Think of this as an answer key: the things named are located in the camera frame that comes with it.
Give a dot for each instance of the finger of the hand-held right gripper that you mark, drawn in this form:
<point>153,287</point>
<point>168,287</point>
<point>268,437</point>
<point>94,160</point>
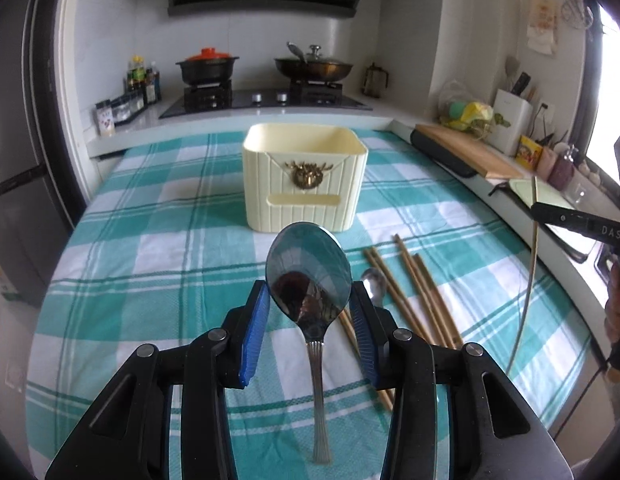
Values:
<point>565,217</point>

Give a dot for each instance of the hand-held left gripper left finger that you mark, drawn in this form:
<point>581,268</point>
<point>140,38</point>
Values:
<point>255,332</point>

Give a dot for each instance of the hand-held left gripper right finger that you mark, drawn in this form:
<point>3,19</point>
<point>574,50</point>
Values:
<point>365,332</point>

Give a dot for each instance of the small metal spoon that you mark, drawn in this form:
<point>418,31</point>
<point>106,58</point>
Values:
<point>375,282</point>

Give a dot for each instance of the large metal spoon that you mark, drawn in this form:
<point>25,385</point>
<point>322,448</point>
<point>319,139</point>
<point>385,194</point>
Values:
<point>310,270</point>

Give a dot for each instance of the cream utensil holder box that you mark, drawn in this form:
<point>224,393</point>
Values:
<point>270,185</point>

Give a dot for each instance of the person's right hand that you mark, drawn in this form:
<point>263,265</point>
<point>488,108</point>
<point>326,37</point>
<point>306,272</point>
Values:
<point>617,300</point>

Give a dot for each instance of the metal sink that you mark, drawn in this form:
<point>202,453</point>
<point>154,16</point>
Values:
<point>570,242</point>

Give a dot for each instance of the purple cup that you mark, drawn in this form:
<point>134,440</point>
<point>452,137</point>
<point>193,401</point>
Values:
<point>561,171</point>

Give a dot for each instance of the pale green tray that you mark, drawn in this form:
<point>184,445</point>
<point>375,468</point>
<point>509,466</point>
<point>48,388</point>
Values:
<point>522,192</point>

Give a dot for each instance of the pink cup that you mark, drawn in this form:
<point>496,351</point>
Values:
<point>547,162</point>

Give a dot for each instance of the yellow packet box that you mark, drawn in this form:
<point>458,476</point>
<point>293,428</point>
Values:
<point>529,151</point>

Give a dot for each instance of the white knife block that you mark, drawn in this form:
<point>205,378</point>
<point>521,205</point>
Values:
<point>510,122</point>

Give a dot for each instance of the wooden cutting board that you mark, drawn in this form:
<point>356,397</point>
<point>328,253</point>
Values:
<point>470,152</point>

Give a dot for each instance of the teal checked tablecloth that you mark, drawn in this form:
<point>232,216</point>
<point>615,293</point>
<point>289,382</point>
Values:
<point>164,240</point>

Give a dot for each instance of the black tray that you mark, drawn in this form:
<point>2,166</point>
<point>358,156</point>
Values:
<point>440,155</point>

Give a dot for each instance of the plastic bag with produce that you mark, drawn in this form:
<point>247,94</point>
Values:
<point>465,110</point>

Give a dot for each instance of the grey spatula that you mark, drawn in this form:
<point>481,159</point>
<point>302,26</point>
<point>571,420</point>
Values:
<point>511,72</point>

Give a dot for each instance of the black gas stove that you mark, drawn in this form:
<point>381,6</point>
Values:
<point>260,102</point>

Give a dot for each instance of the glass french press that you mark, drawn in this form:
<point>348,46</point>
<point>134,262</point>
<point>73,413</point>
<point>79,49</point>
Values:
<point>374,81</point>

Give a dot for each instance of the row of spice jars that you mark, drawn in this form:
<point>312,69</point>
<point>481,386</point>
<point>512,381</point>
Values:
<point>128,109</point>

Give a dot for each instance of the white labelled spice jar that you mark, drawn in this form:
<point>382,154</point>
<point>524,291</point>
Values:
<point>105,120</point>

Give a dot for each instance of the dark sauce bottle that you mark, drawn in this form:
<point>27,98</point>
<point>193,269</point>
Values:
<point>151,89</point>

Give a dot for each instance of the black pot with orange lid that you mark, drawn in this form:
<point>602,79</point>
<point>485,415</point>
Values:
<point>207,71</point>

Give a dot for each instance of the dark wok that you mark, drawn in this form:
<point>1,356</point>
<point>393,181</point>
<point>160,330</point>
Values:
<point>315,71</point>

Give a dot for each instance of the glass wok lid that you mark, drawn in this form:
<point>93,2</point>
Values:
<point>317,55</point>

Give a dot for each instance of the metal ladle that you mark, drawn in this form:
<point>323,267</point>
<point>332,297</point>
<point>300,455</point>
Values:
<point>296,51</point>

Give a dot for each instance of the grey refrigerator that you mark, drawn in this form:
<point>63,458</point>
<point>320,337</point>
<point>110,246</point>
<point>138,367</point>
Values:
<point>24,135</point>

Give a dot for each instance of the wall calendar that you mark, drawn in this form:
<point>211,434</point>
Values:
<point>542,20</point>

